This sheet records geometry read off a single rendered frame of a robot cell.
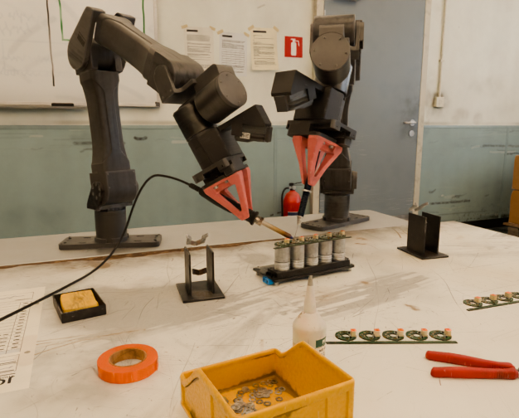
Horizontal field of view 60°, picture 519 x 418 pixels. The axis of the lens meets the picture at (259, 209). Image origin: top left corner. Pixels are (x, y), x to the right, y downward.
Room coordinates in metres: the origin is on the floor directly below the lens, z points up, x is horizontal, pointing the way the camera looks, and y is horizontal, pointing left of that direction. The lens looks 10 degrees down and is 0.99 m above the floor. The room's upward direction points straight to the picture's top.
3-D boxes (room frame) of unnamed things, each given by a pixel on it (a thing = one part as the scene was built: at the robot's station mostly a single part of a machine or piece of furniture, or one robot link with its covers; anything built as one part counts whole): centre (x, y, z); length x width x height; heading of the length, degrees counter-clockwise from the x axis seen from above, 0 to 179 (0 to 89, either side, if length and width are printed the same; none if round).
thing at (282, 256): (0.69, -0.04, 0.79); 0.02 x 0.02 x 0.05
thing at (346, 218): (1.12, -0.20, 0.79); 0.20 x 0.07 x 0.08; 132
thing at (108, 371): (0.43, 0.13, 0.76); 0.06 x 0.06 x 0.01
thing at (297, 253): (0.70, -0.06, 0.79); 0.02 x 0.02 x 0.05
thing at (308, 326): (0.42, -0.05, 0.80); 0.03 x 0.03 x 0.10
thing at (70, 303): (0.58, 0.24, 0.76); 0.07 x 0.05 x 0.02; 32
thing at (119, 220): (0.92, 0.31, 0.79); 0.20 x 0.07 x 0.08; 97
